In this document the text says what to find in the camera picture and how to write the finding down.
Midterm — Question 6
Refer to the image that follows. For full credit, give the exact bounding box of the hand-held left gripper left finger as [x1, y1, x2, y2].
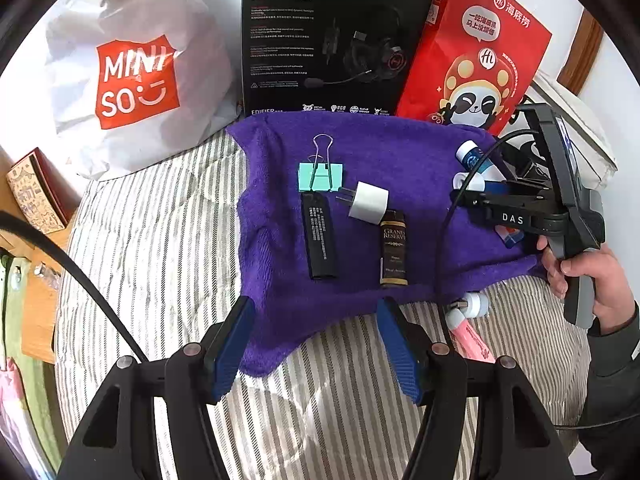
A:
[57, 296, 257, 480]

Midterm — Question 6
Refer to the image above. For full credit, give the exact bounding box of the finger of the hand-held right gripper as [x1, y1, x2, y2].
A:
[482, 175, 553, 199]
[450, 187, 493, 213]

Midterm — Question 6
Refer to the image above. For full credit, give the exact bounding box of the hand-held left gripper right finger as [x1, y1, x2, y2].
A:
[376, 297, 573, 480]

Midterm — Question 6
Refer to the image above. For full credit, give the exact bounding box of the white clear plastic jar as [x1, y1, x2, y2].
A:
[451, 171, 483, 192]

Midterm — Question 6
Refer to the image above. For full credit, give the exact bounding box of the orange and blue correction tape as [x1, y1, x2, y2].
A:
[494, 224, 526, 251]

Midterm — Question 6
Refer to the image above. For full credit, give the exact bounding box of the pink tube with white cap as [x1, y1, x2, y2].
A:
[445, 292, 497, 363]

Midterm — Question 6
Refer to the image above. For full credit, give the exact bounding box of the dark brown chocolate bar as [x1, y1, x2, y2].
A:
[378, 210, 411, 288]

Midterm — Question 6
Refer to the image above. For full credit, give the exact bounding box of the white charger plug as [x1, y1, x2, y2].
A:
[336, 181, 391, 223]

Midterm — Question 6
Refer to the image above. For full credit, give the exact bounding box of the black rectangular stick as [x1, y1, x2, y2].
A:
[301, 192, 337, 281]

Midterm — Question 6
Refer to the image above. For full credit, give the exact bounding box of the person's right forearm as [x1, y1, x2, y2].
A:
[575, 305, 640, 480]

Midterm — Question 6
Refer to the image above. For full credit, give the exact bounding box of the person's right hand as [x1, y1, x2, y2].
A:
[537, 237, 640, 335]

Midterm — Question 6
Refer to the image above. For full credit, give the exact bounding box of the white bottle with blue label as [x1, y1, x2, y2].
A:
[455, 140, 503, 183]

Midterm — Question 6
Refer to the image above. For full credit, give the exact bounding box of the purple towel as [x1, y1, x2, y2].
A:
[226, 111, 548, 378]

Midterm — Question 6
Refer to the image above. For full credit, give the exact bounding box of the striped bed sheet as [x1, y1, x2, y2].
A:
[52, 127, 596, 480]

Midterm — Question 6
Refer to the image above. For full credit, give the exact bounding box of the red panda paper bag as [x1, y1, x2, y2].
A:
[395, 0, 553, 136]

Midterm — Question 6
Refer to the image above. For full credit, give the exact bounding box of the teal binder clip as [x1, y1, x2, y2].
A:
[298, 135, 345, 193]

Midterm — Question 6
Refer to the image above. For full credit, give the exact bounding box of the green cloth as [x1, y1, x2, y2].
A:
[0, 255, 58, 476]

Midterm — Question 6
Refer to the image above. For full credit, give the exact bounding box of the black headset box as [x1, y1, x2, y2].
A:
[241, 0, 441, 118]

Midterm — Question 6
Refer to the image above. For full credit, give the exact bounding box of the beige patterned box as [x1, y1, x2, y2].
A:
[6, 147, 76, 233]

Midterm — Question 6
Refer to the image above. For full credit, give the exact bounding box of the white plastic bag orange logo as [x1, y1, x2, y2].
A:
[44, 0, 236, 183]

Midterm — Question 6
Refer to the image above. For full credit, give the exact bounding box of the wooden frame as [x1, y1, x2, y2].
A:
[557, 10, 603, 96]

